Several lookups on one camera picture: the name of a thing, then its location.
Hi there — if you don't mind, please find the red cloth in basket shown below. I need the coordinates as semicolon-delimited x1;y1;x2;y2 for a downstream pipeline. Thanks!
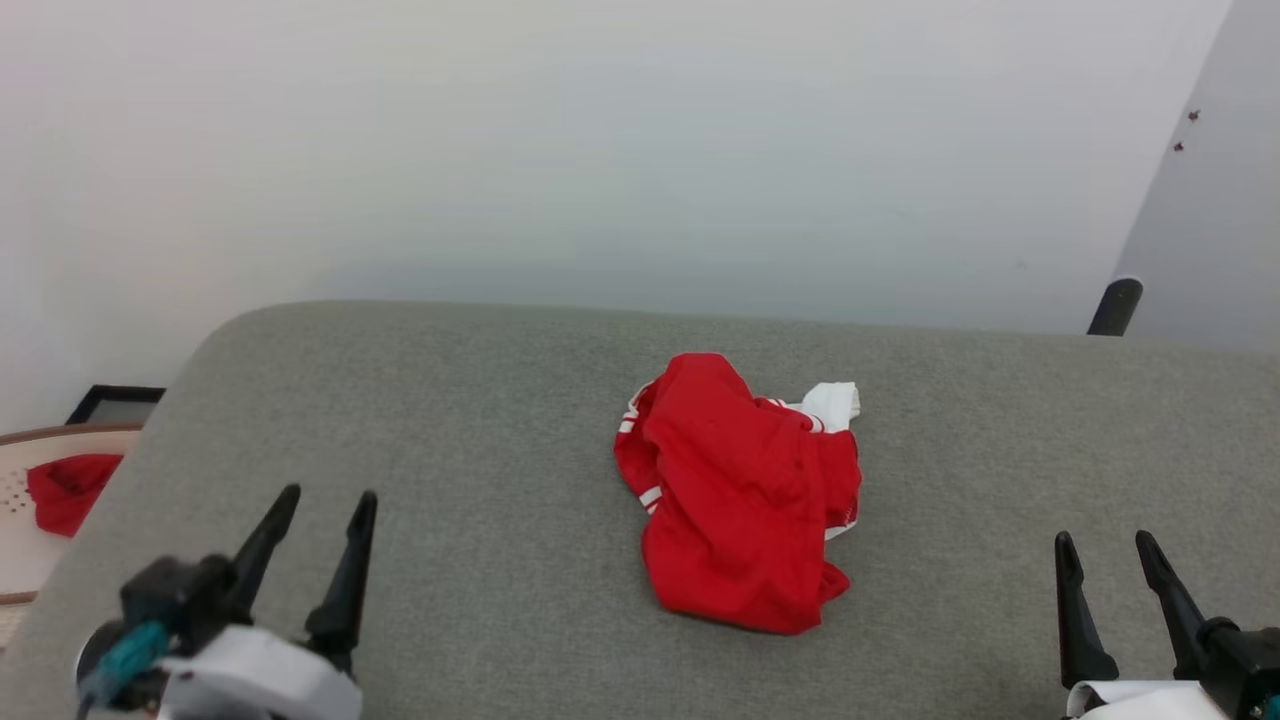
26;453;125;539

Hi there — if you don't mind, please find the grey partition panel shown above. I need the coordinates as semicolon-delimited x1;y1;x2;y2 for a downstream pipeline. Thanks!
1110;0;1280;356

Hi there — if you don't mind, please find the grey fabric sofa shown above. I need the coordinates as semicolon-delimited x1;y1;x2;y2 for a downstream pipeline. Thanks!
0;300;1280;720

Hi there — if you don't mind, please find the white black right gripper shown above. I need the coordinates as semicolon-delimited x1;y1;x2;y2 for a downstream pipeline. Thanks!
1054;530;1280;720

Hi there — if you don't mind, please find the black rectangular frame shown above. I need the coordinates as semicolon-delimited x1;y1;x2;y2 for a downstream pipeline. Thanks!
66;384;167;427

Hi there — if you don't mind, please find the black cylindrical post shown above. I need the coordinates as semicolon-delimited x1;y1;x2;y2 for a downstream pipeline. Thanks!
1087;278;1144;337

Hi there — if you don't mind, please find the beige laundry basket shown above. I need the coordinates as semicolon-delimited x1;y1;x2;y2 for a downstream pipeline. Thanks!
0;424;146;607

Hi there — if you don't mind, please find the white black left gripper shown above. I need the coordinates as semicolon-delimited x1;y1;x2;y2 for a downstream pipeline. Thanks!
75;484;379;720

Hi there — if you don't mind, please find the red jersey with white trim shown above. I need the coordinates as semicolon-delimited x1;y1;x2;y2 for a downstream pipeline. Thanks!
613;352;863;637

